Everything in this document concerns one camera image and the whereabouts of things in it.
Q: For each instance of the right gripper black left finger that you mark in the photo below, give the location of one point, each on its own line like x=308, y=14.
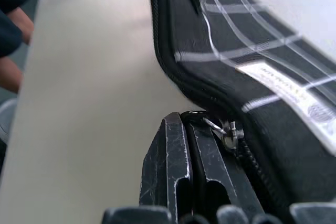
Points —
x=162, y=161

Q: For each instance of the black white-grid zip pouch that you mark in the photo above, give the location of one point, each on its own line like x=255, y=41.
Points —
x=236, y=51

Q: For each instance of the person's bare hand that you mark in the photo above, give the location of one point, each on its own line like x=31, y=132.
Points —
x=22, y=24

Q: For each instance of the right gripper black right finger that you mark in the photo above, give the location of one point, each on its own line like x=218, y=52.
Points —
x=210, y=161

